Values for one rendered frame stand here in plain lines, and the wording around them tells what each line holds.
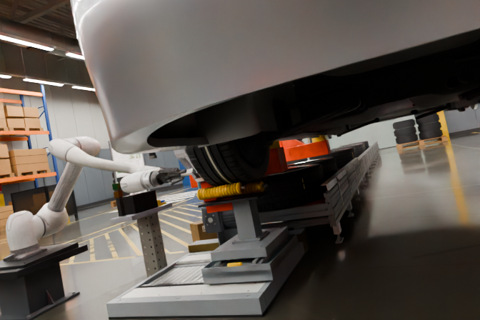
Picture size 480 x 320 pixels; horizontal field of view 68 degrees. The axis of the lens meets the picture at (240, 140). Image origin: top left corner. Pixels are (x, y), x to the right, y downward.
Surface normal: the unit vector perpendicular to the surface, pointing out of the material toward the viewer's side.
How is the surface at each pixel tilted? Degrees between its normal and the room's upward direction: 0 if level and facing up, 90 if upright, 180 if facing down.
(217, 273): 90
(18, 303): 90
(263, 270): 90
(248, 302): 90
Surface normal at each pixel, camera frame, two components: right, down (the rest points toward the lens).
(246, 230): -0.39, 0.03
